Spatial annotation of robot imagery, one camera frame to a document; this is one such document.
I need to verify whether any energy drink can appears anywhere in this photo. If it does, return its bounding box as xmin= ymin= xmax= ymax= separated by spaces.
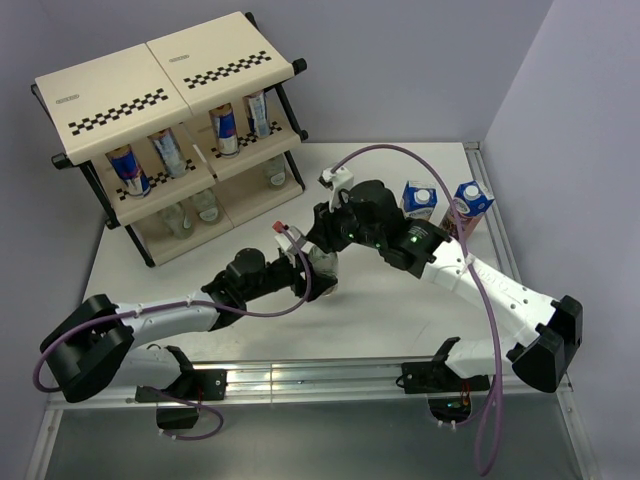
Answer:
xmin=148 ymin=128 xmax=187 ymax=178
xmin=243 ymin=90 xmax=271 ymax=139
xmin=208 ymin=103 xmax=240 ymax=158
xmin=106 ymin=144 xmax=151 ymax=198

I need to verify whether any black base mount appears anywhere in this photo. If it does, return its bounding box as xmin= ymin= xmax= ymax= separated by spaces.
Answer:
xmin=134 ymin=369 xmax=227 ymax=441
xmin=395 ymin=361 xmax=491 ymax=428

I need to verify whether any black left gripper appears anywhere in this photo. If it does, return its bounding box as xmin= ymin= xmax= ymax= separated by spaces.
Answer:
xmin=242 ymin=248 xmax=336 ymax=302

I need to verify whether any pineapple juice carton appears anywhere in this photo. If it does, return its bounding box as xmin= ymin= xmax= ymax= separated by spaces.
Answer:
xmin=400 ymin=180 xmax=438 ymax=221

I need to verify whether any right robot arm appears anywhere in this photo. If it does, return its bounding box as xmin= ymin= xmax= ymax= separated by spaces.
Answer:
xmin=307 ymin=178 xmax=583 ymax=393

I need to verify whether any red grape juice carton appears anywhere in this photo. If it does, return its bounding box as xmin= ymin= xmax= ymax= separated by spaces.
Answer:
xmin=439 ymin=180 xmax=495 ymax=240

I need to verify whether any aluminium rail frame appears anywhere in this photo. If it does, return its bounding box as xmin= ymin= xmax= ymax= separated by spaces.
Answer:
xmin=27 ymin=143 xmax=603 ymax=479

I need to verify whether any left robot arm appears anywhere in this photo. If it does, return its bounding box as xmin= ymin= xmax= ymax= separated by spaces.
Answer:
xmin=36 ymin=247 xmax=338 ymax=403

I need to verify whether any glass bottle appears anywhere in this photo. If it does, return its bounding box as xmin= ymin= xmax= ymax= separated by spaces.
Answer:
xmin=157 ymin=202 xmax=194 ymax=240
xmin=263 ymin=154 xmax=287 ymax=190
xmin=190 ymin=188 xmax=221 ymax=224
xmin=308 ymin=245 xmax=339 ymax=296

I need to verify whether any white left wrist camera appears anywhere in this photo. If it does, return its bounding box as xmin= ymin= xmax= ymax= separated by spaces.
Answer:
xmin=272 ymin=221 xmax=306 ymax=260

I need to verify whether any beige three-tier shelf rack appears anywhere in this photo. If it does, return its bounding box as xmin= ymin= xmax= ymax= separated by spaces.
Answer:
xmin=31 ymin=12 xmax=307 ymax=267

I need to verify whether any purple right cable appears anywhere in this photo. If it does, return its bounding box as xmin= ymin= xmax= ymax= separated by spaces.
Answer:
xmin=332 ymin=144 xmax=504 ymax=476

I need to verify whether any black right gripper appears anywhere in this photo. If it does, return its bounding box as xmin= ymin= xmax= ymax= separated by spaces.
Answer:
xmin=306 ymin=191 xmax=384 ymax=254

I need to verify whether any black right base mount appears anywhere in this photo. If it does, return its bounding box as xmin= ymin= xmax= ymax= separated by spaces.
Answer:
xmin=395 ymin=361 xmax=491 ymax=428

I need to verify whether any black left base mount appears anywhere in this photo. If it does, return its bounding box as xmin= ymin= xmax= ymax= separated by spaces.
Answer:
xmin=134 ymin=369 xmax=227 ymax=441

